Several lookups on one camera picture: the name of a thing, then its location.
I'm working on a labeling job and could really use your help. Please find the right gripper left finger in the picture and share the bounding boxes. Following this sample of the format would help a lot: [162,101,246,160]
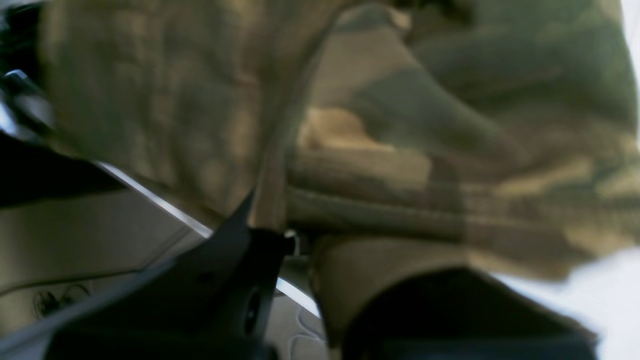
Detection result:
[1,194,293,360]

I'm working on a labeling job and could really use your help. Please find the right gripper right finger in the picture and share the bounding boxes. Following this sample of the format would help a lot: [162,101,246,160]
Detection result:
[342,269,597,360]

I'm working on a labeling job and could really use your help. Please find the camouflage t-shirt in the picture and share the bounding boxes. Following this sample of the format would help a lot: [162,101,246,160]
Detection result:
[39,0,639,355]

